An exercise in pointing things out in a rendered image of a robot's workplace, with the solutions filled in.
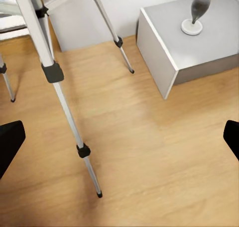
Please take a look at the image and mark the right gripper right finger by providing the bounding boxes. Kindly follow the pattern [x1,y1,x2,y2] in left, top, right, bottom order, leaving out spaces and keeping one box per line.
[223,120,239,160]

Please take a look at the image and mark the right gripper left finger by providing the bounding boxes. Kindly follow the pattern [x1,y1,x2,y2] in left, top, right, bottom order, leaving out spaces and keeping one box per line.
[0,120,26,180]

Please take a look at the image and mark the camera tripod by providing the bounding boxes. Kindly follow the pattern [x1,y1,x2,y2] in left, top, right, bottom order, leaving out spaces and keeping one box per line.
[0,0,134,198]

